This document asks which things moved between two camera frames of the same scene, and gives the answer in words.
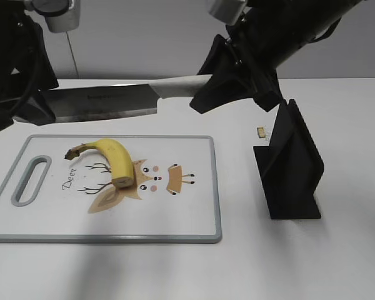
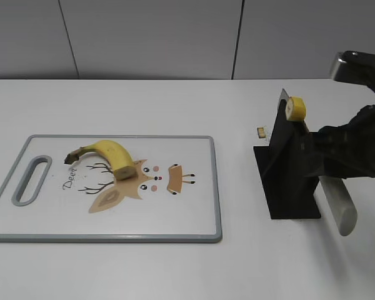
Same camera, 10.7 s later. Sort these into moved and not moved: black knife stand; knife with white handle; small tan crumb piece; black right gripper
Moved: black right gripper; knife with white handle
Not moved: black knife stand; small tan crumb piece
